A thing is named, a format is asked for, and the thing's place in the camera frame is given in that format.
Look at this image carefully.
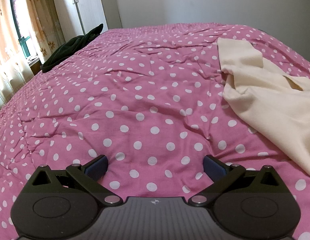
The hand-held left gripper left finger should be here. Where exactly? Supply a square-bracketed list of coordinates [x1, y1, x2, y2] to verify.
[31, 154, 123, 205]

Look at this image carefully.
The floral beige curtain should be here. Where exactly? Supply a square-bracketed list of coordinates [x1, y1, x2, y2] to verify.
[0, 0, 67, 111]

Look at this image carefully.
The pink polka dot blanket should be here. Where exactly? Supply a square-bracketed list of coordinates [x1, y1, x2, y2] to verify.
[0, 22, 310, 240]

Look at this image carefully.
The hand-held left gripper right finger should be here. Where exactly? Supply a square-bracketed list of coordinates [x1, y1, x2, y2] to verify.
[188, 155, 280, 205]

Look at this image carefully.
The cream garment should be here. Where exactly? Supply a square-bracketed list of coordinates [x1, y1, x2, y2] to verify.
[217, 37, 310, 178]

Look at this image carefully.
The green window frame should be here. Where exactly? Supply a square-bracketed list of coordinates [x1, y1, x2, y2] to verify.
[9, 0, 31, 58]

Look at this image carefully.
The white wardrobe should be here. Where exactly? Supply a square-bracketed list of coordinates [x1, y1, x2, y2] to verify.
[50, 0, 123, 35]

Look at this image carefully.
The dark green garment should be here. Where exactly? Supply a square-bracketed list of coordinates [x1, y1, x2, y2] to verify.
[40, 23, 104, 73]

